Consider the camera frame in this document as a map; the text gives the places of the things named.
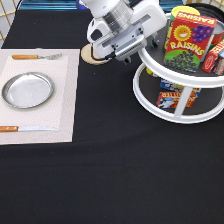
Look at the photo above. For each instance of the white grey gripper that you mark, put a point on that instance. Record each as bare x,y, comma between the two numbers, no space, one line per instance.
120,28

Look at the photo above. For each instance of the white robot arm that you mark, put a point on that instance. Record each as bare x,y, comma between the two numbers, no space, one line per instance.
120,28

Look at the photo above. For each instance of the white two-tier lazy Susan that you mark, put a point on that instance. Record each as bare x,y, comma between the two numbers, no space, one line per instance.
202,97

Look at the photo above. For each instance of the round silver metal plate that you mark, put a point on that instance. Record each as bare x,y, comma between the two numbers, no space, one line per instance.
28,90

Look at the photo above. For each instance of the round wooden coaster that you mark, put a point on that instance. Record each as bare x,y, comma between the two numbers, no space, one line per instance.
90,56

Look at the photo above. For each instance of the yellow blue box lower tier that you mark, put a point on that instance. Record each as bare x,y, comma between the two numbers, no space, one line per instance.
176,87

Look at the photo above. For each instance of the red box lower tier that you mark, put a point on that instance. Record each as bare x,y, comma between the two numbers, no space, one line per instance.
171,99

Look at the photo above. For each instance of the beige woven placemat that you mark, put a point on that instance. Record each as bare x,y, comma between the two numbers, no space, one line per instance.
57,112

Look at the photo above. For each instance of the red raisins box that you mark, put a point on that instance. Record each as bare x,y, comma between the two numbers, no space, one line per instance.
188,41

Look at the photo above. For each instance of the yellow green cylinder container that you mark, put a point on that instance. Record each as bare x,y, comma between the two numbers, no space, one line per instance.
174,12

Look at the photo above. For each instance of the red butter box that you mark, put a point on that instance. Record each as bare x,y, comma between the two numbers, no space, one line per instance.
212,55

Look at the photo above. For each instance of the wooden lattice fence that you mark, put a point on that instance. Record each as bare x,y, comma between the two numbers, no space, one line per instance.
7,14

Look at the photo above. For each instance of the wooden handled fork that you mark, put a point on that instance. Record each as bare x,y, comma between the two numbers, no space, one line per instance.
49,57

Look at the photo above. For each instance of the wooden handled knife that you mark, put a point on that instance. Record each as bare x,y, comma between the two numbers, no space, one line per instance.
25,128

